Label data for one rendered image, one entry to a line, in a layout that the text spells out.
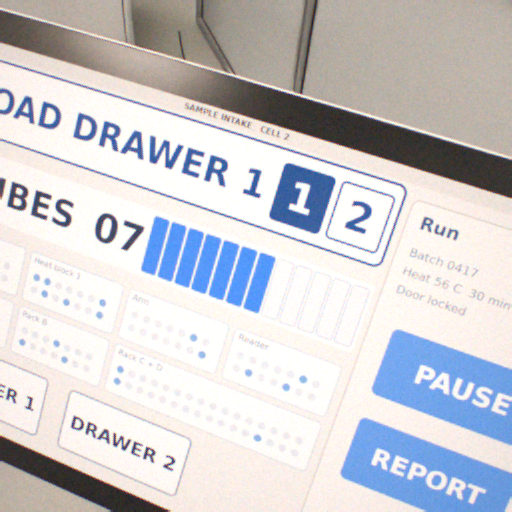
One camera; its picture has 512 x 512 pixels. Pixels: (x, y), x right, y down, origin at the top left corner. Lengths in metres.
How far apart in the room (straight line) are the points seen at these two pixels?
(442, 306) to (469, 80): 0.84
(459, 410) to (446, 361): 0.03
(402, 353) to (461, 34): 0.88
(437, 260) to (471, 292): 0.03
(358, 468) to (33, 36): 0.34
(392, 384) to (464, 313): 0.06
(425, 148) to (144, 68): 0.18
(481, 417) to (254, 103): 0.23
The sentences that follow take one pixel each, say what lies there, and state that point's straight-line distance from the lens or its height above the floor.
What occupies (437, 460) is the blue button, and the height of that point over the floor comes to 1.06.
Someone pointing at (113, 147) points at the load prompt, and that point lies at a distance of 0.39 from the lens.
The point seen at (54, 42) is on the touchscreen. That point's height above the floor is 1.19.
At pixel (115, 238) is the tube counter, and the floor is 1.11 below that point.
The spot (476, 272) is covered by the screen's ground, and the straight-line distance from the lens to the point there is 0.36.
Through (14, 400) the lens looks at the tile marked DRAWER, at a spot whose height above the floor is 1.00.
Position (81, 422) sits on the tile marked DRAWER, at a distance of 0.44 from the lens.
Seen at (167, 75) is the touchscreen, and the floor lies 1.19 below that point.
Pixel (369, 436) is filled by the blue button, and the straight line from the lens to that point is 0.39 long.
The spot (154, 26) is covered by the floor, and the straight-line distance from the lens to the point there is 2.80.
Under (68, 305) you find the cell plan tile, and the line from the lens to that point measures 0.42.
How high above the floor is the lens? 1.41
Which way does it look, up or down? 51 degrees down
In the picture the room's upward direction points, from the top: 7 degrees clockwise
